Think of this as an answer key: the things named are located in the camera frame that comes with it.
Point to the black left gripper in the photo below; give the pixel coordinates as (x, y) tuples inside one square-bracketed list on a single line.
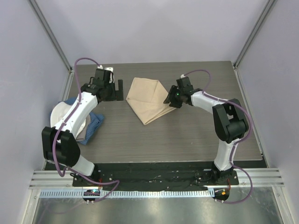
[(116, 95)]

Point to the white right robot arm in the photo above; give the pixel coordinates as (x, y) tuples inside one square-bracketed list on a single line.
[(229, 118)]

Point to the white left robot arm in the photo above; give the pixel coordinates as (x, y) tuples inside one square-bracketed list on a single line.
[(59, 141)]

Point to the slotted grey cable duct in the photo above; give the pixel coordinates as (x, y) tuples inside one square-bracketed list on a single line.
[(95, 193)]

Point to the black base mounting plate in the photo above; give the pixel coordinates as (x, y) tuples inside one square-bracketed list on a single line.
[(160, 176)]

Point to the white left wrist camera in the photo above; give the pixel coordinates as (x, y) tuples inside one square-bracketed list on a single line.
[(111, 69)]

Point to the beige cloth napkin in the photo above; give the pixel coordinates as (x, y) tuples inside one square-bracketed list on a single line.
[(146, 98)]

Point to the blue plaid cloth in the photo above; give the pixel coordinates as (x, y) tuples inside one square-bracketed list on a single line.
[(89, 127)]

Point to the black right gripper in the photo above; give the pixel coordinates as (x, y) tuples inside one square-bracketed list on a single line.
[(173, 89)]

